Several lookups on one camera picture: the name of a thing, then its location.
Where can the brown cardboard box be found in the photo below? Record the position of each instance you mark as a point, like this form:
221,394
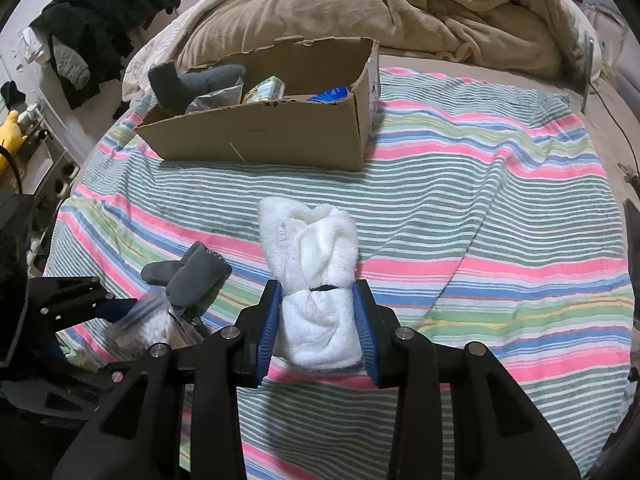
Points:
289,131

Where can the blue plastic packet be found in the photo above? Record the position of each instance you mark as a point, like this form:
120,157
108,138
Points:
330,96

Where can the black clothes pile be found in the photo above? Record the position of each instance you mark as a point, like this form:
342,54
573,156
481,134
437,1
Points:
89,39

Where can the clear plastic bag with snack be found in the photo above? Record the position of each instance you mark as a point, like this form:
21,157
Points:
150,321

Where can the yellow plush toy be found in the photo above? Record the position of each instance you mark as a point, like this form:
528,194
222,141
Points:
11,135

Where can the tan fleece blanket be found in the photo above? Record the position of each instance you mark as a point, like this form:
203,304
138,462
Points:
532,36

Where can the white socks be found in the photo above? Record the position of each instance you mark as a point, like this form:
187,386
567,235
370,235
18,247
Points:
312,252

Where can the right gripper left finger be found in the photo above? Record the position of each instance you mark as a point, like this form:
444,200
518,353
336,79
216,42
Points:
259,327

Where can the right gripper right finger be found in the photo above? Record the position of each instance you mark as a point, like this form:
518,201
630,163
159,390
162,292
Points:
375,328

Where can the green yellow juice carton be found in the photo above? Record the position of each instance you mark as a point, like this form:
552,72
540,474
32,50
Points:
270,89

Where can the striped colourful towel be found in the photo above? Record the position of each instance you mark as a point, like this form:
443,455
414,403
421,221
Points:
483,213

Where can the grey anti-slip socks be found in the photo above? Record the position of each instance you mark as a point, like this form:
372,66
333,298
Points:
188,280

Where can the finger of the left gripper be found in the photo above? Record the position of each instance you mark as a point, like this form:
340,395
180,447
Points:
114,309

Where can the grey knit gloves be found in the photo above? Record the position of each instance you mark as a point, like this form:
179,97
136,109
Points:
175,92

